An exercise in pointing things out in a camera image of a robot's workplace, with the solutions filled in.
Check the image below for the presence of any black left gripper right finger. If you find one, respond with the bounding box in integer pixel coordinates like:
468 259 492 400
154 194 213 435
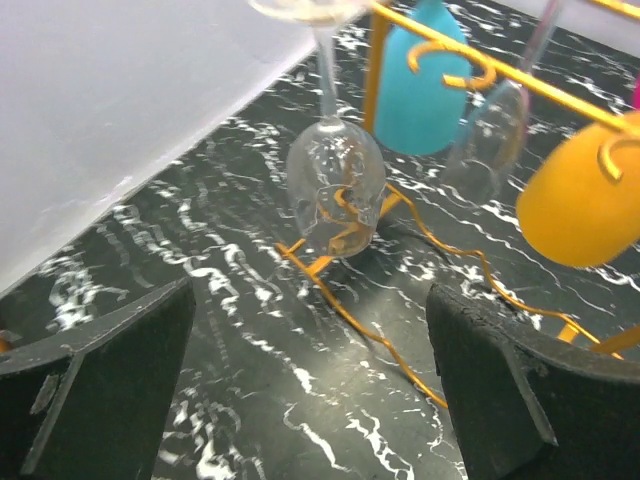
425 284 639 479

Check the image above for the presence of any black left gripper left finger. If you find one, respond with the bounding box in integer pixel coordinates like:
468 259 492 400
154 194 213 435
1 279 195 479

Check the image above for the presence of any orange plastic wine glass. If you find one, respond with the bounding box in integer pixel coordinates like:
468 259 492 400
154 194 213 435
516 111 639 268

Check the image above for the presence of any clear flute glass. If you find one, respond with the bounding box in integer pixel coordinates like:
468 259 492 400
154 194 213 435
442 0 561 206

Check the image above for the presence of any grey clear wine glass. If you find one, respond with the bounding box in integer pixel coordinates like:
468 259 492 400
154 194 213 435
249 1 386 258

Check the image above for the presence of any blue plastic wine glass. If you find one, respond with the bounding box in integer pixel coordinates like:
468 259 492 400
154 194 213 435
375 26 472 155

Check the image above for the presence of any magenta plastic wine glass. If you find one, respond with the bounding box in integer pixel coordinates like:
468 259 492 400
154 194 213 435
631 76 640 110

